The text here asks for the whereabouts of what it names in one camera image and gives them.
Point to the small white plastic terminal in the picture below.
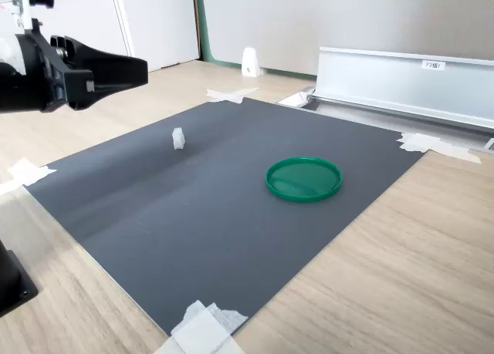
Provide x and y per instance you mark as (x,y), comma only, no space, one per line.
(179,139)

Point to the round green lid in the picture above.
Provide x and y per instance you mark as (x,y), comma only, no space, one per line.
(303,179)

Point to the white cabinet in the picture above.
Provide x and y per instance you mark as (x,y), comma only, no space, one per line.
(154,22)

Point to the white tape patch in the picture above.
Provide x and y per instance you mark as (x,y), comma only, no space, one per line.
(227,94)
(200,332)
(420,142)
(27,172)

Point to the dark grey mat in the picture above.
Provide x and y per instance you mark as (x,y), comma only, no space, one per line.
(216,199)

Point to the grey partition panel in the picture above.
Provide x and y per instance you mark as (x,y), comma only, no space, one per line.
(347,18)

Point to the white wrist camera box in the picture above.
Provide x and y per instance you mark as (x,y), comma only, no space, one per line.
(21,7)

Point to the small white bracket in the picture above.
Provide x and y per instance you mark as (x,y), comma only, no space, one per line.
(250,63)

